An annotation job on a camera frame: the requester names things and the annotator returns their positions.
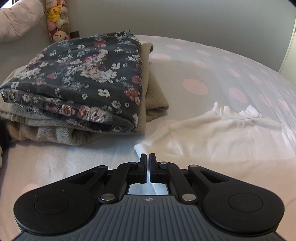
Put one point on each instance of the cream long sleeve shirt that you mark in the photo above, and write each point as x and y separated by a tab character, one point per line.
246	145

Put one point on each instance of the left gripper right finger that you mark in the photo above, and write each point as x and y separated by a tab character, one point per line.
231	205

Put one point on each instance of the polka dot bed sheet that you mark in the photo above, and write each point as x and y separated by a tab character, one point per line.
192	77

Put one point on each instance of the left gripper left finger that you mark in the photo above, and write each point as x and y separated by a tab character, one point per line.
68	204

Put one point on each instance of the cream door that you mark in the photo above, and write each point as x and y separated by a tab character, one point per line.
288	66

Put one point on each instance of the beige folded garment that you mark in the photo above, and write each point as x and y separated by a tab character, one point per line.
24	125

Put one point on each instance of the dark floral folded garment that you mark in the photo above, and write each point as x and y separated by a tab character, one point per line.
93	82

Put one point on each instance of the plush toy column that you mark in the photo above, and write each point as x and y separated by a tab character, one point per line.
57	20

